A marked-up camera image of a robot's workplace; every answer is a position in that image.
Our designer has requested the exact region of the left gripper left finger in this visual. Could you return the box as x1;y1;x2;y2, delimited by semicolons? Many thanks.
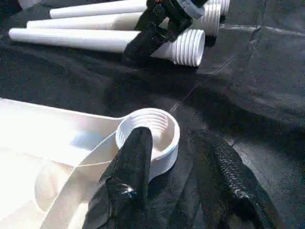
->
83;126;154;229

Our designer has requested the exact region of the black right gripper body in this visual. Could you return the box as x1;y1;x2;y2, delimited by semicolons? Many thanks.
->
144;0;209;42

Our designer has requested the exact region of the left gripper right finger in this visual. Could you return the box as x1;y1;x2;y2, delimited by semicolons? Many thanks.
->
190;128;287;229

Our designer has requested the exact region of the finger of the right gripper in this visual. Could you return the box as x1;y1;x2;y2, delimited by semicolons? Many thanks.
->
121;23;167;66

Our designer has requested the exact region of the white plastic table leg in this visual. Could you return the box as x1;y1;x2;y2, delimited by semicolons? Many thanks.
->
26;4;222;38
49;0;231;20
8;27;206;67

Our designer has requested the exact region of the white plastic table top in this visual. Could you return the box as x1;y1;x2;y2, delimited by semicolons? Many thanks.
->
0;98;181;229

